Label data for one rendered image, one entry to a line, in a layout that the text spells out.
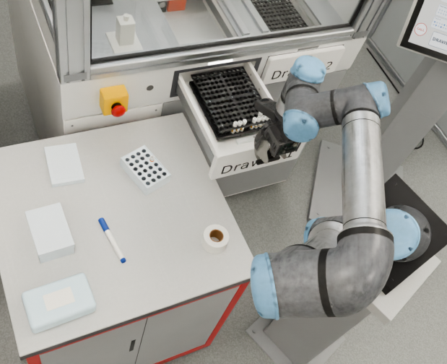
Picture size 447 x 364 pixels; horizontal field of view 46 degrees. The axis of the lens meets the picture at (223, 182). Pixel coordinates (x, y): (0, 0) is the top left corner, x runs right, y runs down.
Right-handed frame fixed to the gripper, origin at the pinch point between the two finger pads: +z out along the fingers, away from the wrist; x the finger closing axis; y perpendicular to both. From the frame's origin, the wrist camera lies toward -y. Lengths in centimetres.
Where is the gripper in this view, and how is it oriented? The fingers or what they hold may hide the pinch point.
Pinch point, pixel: (263, 152)
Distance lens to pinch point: 144.6
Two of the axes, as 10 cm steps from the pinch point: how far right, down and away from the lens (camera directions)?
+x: 8.9, -2.3, 3.8
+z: -2.1, 5.5, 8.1
